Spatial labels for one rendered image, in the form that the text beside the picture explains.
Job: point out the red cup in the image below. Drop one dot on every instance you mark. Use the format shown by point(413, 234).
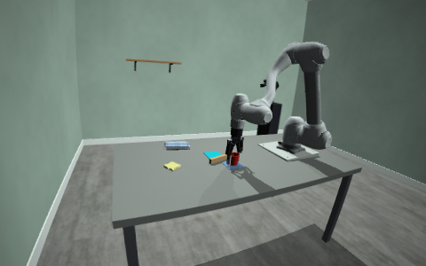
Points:
point(234, 159)

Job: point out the blue and white checkered cloth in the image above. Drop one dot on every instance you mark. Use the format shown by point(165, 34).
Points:
point(176, 145)

